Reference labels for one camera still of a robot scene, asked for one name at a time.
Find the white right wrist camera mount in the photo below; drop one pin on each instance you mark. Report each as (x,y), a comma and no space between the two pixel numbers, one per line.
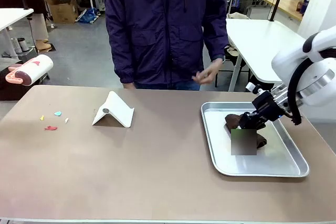
(251,86)

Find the silver metal tray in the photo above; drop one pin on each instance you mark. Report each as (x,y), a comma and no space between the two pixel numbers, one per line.
(262,166)

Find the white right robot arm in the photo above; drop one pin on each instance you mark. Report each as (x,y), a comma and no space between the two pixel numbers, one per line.
(288,61)

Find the person's right forearm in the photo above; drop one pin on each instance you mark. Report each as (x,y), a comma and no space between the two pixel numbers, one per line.
(118,64)

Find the brown cloth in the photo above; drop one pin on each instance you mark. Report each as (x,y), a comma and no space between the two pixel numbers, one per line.
(232,121)

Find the person's left forearm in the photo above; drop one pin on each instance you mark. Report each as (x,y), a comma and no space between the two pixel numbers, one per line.
(216,43)

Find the dark chair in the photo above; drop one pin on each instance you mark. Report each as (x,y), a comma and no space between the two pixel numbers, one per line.
(236,61)

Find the light wooden table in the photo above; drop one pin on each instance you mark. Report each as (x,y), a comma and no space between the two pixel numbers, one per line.
(286,6)

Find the blue jeans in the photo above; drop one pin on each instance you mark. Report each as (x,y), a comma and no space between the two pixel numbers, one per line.
(168,86)

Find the person's right hand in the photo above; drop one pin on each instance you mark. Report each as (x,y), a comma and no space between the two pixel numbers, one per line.
(129,85)

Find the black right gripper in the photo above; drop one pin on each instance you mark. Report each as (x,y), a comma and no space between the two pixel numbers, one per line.
(267,103)

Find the person's left hand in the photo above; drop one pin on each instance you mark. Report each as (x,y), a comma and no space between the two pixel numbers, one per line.
(207,74)

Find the white folded roller stand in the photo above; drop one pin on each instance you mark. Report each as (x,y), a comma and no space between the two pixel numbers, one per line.
(118,111)

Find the red paper scrap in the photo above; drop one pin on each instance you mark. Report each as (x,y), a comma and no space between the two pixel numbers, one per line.
(50,128)

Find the blue plastic bag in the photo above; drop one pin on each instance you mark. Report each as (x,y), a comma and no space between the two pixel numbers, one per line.
(89,15)

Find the navy jacket torso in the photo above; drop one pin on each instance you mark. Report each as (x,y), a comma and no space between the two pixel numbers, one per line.
(157,24)

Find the large white table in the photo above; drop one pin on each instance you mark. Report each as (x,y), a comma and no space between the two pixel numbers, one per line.
(257,40)

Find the small white table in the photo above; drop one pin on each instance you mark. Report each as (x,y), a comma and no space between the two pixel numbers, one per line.
(13,15)

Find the cardboard box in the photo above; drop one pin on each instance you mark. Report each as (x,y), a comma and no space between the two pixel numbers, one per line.
(63,11)

